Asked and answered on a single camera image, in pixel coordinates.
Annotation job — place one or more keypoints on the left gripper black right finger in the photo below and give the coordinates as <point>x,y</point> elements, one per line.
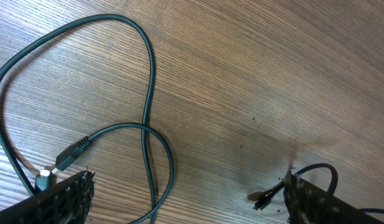
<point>308,204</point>

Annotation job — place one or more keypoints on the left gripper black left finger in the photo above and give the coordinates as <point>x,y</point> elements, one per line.
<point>69,201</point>

